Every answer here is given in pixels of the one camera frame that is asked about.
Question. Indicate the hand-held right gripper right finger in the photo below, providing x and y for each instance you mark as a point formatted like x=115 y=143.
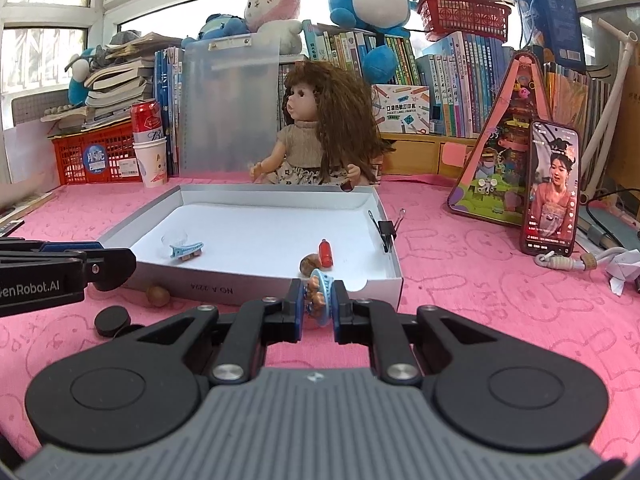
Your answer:
x=338 y=310

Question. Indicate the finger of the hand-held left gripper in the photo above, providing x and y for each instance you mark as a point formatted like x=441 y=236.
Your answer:
x=70 y=247
x=110 y=266

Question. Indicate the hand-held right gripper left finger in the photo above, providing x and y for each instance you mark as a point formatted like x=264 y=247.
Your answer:
x=299 y=310

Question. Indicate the brown nut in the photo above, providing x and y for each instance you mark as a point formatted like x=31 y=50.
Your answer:
x=159 y=295
x=309 y=264

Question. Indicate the red bottle-shaped toy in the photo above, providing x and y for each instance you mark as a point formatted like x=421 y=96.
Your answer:
x=326 y=255

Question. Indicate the clear plastic half sphere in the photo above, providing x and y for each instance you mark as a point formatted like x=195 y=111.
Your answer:
x=175 y=239

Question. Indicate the blue hair clip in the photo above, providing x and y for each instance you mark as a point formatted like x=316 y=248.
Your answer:
x=185 y=249

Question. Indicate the silver cardboard box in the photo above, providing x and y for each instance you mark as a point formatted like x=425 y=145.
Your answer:
x=260 y=225

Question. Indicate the flat black round cap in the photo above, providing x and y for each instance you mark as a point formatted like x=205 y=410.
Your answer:
x=112 y=321

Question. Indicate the flat books pile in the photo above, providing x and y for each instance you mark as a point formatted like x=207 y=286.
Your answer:
x=25 y=208

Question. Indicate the small black binder clip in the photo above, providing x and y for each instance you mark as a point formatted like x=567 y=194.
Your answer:
x=385 y=232

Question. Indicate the red plastic basket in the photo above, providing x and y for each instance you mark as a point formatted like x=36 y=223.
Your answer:
x=85 y=155

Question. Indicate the white paper sheet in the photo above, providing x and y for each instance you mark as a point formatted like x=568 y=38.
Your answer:
x=30 y=155

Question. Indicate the white paper cup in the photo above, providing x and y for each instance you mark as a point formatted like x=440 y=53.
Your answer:
x=150 y=165

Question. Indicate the pink printed blanket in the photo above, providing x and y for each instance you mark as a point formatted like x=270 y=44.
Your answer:
x=475 y=300

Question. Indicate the red soda can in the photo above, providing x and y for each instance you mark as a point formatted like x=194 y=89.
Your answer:
x=147 y=122

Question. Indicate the grey grid board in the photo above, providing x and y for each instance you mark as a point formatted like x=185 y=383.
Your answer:
x=30 y=105

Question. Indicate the small blue plush toy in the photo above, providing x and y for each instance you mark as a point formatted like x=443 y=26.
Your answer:
x=77 y=87

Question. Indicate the brown-haired doll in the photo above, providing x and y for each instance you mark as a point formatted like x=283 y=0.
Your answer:
x=300 y=145

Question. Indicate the wooden drawer unit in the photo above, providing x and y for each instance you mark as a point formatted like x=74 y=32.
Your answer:
x=410 y=157

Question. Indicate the row of blue books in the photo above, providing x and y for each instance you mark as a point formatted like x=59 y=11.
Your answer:
x=167 y=105

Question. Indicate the stack of worn books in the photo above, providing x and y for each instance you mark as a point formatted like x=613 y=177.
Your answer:
x=120 y=77

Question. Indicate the translucent clipboard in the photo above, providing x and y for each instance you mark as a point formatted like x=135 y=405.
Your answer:
x=225 y=120

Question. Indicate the pink sticky note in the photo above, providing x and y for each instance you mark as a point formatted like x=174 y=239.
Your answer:
x=457 y=155

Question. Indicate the pink triangular toy box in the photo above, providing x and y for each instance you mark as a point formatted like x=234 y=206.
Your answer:
x=490 y=180

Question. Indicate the white pencil-printed box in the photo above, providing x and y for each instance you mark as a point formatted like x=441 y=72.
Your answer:
x=400 y=110

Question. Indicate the smartphone with lit screen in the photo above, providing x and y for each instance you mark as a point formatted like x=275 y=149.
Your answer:
x=550 y=195

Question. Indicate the row of colourful books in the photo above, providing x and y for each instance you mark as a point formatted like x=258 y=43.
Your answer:
x=450 y=85

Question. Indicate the dark blue plush toy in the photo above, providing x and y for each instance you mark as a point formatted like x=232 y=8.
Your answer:
x=220 y=27

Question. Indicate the grey flat case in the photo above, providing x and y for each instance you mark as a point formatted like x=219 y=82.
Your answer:
x=610 y=230

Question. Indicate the white folded paper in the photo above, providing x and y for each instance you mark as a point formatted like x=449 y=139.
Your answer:
x=625 y=267

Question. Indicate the pink bunny plush toy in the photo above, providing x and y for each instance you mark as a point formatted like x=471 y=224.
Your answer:
x=270 y=5

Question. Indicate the row of orange books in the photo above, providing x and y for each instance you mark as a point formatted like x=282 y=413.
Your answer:
x=570 y=110

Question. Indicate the small red basket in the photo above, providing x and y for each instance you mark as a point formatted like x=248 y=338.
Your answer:
x=460 y=15

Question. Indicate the brown cardboard box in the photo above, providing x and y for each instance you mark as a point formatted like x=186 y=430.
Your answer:
x=631 y=125

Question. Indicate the tall blue carton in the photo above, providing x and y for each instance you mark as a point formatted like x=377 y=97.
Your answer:
x=562 y=25

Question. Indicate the white pipe frame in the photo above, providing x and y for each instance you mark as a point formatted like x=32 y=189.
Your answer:
x=617 y=90

